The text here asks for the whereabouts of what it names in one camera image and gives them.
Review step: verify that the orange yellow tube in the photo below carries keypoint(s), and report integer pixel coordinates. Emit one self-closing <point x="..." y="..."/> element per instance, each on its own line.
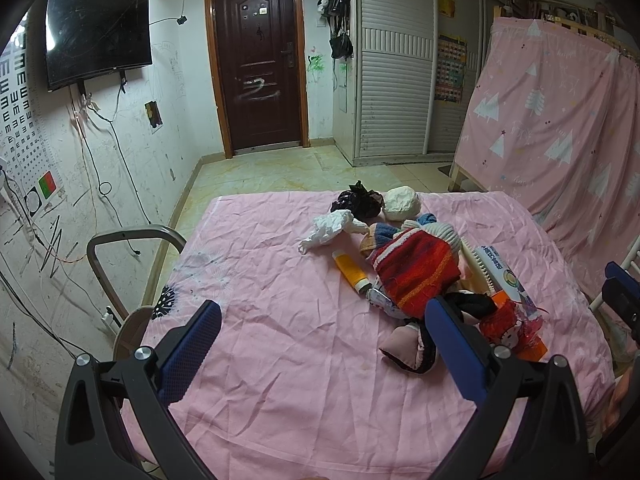
<point x="352" y="272"/>

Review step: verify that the black wall television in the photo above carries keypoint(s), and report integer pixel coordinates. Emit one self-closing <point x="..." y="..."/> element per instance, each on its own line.
<point x="92" y="38"/>

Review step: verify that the red striped knit hat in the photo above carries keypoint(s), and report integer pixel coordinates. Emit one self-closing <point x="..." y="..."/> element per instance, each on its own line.
<point x="414" y="268"/>

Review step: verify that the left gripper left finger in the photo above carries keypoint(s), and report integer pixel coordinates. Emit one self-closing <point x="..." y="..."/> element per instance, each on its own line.
<point x="92" y="441"/>

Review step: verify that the eye chart poster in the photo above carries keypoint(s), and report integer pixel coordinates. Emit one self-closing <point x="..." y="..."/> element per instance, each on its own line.
<point x="26" y="154"/>

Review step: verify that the orange handled scrub brush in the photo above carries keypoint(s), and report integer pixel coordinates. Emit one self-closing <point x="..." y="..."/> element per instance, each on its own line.
<point x="481" y="275"/>

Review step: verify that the pink black plush item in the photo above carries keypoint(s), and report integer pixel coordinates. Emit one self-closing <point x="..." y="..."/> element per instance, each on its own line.
<point x="411" y="347"/>

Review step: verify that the dark brown door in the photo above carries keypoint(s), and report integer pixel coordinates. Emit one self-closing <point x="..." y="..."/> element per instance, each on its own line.
<point x="256" y="55"/>

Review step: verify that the black hanging bags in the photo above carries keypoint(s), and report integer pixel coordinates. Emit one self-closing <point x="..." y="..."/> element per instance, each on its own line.
<point x="337" y="15"/>

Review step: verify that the printed foil wrapper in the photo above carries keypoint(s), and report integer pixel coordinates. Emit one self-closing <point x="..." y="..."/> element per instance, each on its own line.
<point x="380" y="300"/>

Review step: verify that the pink tree-print curtain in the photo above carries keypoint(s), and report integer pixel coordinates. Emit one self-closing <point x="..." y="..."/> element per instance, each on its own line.
<point x="553" y="122"/>

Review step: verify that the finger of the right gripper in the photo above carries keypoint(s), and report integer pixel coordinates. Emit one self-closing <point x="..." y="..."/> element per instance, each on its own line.
<point x="620" y="292"/>

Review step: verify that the white crumpled tissue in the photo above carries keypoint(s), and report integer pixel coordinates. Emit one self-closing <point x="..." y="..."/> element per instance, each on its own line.
<point x="328" y="226"/>

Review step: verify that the black crumpled cloth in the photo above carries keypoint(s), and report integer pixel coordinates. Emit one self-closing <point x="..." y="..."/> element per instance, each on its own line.
<point x="362" y="203"/>

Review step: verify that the purple white milk powder box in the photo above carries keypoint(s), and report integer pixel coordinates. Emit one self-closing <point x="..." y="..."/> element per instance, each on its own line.
<point x="503" y="278"/>

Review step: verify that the white slatted wardrobe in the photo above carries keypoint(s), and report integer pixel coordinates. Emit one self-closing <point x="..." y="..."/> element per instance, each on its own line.
<point x="385" y="110"/>

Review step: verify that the white crumpled paper ball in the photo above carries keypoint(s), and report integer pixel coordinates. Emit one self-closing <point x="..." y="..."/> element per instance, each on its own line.
<point x="400" y="204"/>

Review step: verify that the blue knit sock ball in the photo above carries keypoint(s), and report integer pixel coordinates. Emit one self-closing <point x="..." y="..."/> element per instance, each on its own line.
<point x="425" y="219"/>

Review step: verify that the colourful wall chart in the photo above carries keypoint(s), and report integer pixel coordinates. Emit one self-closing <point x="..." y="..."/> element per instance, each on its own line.
<point x="450" y="69"/>

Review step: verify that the red plastic wrapper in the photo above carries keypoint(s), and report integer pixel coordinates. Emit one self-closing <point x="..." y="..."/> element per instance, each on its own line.
<point x="516" y="326"/>

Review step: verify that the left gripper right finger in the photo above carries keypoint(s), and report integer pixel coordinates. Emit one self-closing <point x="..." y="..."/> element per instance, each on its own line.
<point x="551" y="441"/>

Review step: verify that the pink bed sheet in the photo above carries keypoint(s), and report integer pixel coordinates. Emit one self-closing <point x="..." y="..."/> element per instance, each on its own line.
<point x="294" y="385"/>

